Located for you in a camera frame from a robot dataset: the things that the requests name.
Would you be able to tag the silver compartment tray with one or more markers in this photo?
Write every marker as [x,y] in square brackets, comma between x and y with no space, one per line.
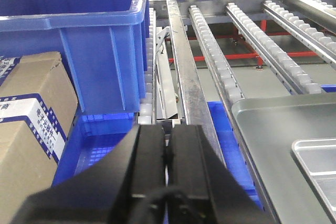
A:
[316,160]

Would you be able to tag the lower blue plastic crate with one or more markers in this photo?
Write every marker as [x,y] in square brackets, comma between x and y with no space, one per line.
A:
[94,136]

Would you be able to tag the large blue plastic bin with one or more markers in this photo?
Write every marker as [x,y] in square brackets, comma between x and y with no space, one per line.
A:
[102,44]

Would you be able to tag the brown cardboard box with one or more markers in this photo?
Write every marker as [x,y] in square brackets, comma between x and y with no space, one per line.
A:
[38,104]

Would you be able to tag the large grey metal tray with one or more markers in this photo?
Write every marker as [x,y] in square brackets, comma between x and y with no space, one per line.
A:
[269,127]

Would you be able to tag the steel divider rail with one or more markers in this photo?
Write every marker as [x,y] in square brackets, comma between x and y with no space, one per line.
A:
[194,105]

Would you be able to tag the white roller track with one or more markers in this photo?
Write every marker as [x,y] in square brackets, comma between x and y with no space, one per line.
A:
[222,74]
[313,39]
[290,74]

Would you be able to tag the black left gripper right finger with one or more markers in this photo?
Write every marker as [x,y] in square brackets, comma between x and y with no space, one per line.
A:
[212,193]

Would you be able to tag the red metal frame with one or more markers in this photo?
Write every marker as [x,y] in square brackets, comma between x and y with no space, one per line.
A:
[239,52]

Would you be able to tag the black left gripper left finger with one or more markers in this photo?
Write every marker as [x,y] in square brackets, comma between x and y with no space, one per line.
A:
[108,191]

